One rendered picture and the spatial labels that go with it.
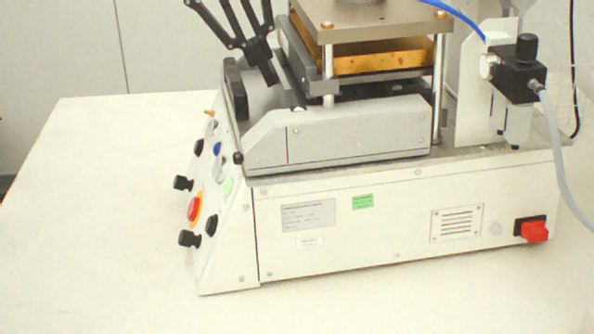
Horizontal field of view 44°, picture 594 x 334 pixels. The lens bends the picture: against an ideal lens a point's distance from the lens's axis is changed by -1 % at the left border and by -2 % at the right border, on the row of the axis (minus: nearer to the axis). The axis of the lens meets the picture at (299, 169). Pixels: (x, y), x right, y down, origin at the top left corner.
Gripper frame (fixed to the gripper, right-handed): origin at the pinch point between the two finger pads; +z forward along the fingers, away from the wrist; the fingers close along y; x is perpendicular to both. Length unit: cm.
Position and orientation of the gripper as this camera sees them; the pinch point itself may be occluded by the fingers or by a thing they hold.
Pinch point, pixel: (262, 61)
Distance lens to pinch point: 107.7
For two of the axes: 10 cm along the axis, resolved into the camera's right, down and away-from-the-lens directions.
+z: 3.6, 7.8, 5.2
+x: 1.9, 4.8, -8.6
